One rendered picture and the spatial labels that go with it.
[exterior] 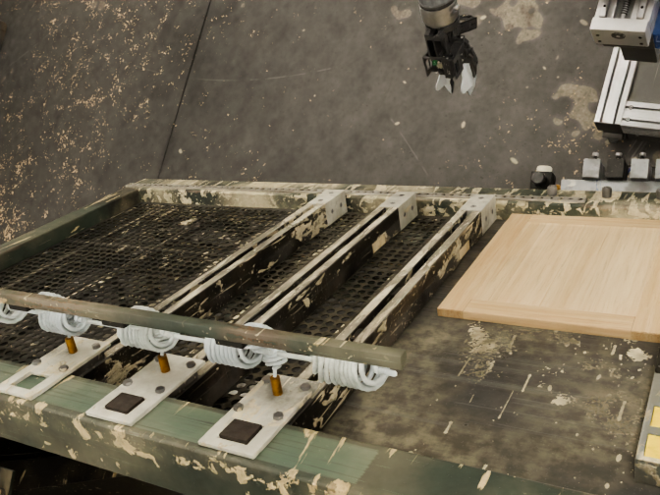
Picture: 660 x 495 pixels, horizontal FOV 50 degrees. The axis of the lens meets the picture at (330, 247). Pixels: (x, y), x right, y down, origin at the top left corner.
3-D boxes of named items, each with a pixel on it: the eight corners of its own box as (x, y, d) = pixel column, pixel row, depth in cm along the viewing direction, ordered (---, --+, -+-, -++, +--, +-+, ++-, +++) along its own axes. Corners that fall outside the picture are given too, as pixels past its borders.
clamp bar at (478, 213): (503, 219, 195) (499, 134, 187) (266, 515, 102) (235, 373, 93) (468, 217, 200) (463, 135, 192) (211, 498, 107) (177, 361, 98)
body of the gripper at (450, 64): (426, 79, 154) (414, 32, 145) (442, 53, 158) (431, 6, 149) (459, 82, 150) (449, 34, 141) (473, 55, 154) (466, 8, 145)
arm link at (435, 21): (427, -12, 146) (465, -11, 142) (432, 7, 149) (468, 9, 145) (412, 11, 143) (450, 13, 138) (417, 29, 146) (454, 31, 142)
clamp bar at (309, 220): (353, 211, 219) (343, 136, 210) (48, 447, 126) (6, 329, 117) (325, 210, 224) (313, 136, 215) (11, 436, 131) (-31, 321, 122)
